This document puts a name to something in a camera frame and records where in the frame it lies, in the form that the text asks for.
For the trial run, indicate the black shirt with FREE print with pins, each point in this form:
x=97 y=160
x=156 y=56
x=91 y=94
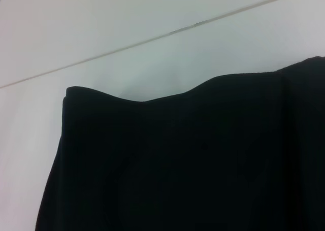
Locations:
x=177 y=165

